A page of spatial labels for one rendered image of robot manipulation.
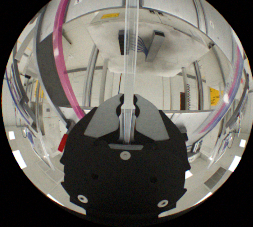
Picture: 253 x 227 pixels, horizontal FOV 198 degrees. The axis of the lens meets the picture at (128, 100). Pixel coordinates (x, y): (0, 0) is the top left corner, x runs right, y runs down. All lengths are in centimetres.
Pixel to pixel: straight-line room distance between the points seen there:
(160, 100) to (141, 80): 63
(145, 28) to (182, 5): 31
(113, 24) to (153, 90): 175
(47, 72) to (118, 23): 33
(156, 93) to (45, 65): 196
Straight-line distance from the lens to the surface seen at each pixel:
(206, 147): 155
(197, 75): 68
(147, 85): 196
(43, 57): 22
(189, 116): 24
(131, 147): 29
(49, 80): 23
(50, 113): 118
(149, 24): 41
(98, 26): 44
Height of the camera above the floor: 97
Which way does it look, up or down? 4 degrees down
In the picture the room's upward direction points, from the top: 177 degrees counter-clockwise
